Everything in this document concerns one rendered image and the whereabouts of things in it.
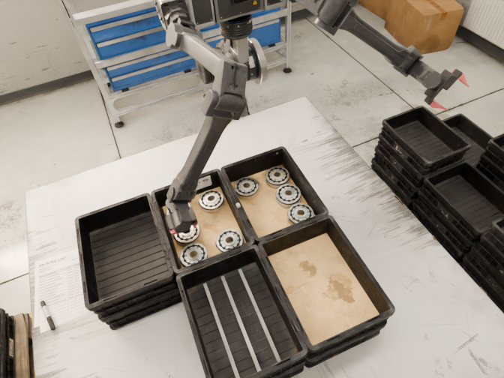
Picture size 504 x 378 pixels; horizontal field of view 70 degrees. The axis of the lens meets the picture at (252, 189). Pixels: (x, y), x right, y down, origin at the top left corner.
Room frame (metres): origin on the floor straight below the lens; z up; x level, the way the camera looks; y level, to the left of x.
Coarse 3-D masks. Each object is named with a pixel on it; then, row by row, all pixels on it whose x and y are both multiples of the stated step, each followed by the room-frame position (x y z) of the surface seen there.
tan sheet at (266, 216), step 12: (264, 180) 1.02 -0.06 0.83; (264, 192) 0.96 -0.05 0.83; (252, 204) 0.90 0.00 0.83; (264, 204) 0.89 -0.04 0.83; (276, 204) 0.89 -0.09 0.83; (252, 216) 0.84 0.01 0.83; (264, 216) 0.83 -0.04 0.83; (276, 216) 0.83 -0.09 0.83; (264, 228) 0.78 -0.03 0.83; (276, 228) 0.77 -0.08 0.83
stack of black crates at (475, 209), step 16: (464, 160) 1.31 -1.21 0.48; (432, 176) 1.22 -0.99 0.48; (448, 176) 1.27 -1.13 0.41; (464, 176) 1.27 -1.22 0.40; (480, 176) 1.20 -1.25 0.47; (432, 192) 1.15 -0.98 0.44; (448, 192) 1.18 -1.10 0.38; (464, 192) 1.17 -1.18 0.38; (480, 192) 1.15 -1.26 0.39; (496, 192) 1.09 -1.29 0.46; (416, 208) 1.17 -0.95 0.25; (432, 208) 1.09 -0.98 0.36; (448, 208) 1.03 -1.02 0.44; (464, 208) 1.06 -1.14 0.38; (480, 208) 1.05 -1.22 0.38; (496, 208) 1.04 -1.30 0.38; (432, 224) 1.05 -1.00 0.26; (448, 224) 0.98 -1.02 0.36; (464, 224) 0.93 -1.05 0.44; (480, 224) 0.95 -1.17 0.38; (448, 240) 0.94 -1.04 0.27; (464, 240) 0.88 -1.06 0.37
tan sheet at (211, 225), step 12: (192, 204) 0.93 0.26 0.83; (228, 204) 0.91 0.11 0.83; (204, 216) 0.86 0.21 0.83; (216, 216) 0.86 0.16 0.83; (228, 216) 0.85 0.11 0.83; (204, 228) 0.81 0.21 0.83; (216, 228) 0.80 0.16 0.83; (228, 228) 0.79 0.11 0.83; (204, 240) 0.75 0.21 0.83; (216, 240) 0.74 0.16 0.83; (180, 252) 0.71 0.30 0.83; (216, 252) 0.69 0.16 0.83
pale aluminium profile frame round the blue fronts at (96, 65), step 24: (288, 0) 3.06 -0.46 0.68; (288, 24) 3.06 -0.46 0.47; (144, 48) 2.64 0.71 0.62; (168, 48) 2.69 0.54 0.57; (264, 48) 3.01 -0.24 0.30; (288, 48) 3.08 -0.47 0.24; (96, 72) 2.51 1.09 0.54; (192, 72) 2.75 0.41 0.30; (288, 72) 3.04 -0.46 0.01; (120, 96) 2.54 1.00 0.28; (168, 96) 2.67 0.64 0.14
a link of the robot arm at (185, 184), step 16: (208, 96) 0.80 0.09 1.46; (208, 112) 0.78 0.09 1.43; (224, 112) 0.81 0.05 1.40; (240, 112) 0.80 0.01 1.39; (208, 128) 0.78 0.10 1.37; (224, 128) 0.79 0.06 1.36; (208, 144) 0.77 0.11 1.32; (192, 160) 0.77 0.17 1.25; (176, 176) 0.79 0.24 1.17; (192, 176) 0.76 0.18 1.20; (176, 192) 0.75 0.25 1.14; (192, 192) 0.76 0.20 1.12
